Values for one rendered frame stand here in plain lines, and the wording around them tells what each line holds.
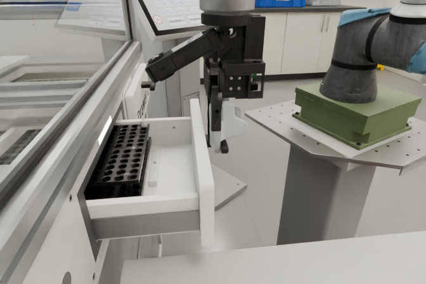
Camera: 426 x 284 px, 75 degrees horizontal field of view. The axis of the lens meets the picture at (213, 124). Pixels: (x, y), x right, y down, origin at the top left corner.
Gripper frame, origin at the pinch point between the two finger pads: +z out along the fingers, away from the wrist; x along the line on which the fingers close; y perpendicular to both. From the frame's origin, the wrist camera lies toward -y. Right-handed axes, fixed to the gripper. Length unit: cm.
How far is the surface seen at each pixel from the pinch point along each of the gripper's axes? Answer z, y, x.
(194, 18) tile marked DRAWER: -10, 3, 93
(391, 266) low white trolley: 14.4, 25.5, -15.9
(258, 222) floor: 91, 33, 66
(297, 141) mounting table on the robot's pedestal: 14.5, 26.0, 21.9
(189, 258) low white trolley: 14.5, -4.7, -10.9
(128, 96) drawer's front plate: -2.0, -16.0, 17.3
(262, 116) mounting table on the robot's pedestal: 14.6, 21.1, 39.1
